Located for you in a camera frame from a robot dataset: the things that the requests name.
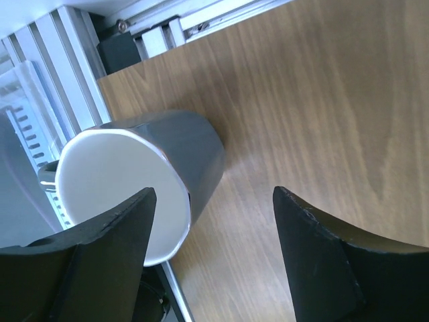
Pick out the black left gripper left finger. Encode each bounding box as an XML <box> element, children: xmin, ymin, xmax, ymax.
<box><xmin>1</xmin><ymin>188</ymin><xmax>157</xmax><ymax>321</ymax></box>

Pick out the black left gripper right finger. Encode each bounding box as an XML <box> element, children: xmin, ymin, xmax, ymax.
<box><xmin>273</xmin><ymin>186</ymin><xmax>428</xmax><ymax>321</ymax></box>

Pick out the grey mug white inside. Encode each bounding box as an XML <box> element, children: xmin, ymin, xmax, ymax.
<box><xmin>38</xmin><ymin>110</ymin><xmax>225</xmax><ymax>267</ymax></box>

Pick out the white cable duct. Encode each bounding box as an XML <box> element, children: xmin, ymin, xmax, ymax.
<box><xmin>5</xmin><ymin>107</ymin><xmax>72</xmax><ymax>229</ymax></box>

